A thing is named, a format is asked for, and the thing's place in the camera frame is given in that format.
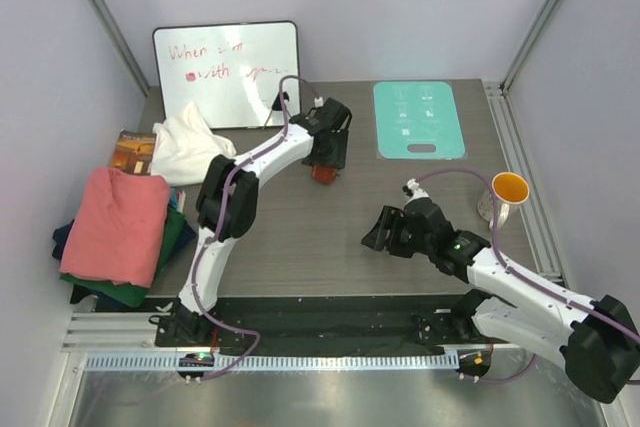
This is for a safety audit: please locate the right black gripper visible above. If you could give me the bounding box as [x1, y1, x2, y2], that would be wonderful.
[361, 206, 433, 259]

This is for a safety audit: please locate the red brown cube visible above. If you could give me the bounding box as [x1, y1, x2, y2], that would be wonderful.
[311, 165, 339, 185]

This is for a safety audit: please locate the small white whiteboard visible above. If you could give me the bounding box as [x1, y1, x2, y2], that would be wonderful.
[152, 20, 299, 130]

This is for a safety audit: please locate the white t shirt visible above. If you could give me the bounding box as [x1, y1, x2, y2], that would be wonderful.
[150, 101, 236, 187]

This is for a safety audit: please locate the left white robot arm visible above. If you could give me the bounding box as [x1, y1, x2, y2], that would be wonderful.
[166, 98, 352, 346]

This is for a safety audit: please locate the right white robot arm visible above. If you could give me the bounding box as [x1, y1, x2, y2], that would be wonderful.
[361, 195, 639, 404]

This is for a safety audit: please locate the teal cutting board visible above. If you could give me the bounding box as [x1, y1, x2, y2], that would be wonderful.
[373, 81, 466, 160]

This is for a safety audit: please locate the white mug yellow inside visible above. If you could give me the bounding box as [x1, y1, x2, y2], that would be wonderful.
[476, 172, 530, 230]

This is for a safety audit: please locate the brown book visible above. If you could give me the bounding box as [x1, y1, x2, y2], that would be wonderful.
[109, 130, 156, 175]

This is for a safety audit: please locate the pink folded t shirt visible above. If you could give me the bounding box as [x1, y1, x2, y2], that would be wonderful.
[60, 167, 170, 287]

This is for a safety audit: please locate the green folded t shirt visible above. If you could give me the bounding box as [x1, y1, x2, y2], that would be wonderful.
[52, 205, 195, 308]

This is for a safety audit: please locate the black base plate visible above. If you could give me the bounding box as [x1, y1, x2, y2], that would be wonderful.
[149, 295, 488, 358]

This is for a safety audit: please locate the right aluminium rail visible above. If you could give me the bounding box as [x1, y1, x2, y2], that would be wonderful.
[483, 82, 564, 282]

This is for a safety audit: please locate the aluminium rail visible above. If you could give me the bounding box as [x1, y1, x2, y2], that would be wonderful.
[483, 82, 564, 282]
[64, 312, 506, 350]

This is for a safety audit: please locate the perforated cable tray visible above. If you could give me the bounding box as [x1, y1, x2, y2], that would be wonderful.
[84, 351, 459, 373]

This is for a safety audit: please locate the right aluminium frame post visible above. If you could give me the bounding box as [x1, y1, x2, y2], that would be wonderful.
[500, 0, 564, 94]

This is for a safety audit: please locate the aluminium frame post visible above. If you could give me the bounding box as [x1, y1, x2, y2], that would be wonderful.
[500, 0, 564, 94]
[88, 0, 150, 97]

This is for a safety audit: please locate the left aluminium frame post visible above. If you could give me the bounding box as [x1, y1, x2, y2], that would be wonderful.
[88, 0, 150, 97]

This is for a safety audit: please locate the front aluminium rail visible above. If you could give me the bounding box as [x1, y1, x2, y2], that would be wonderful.
[64, 312, 506, 350]

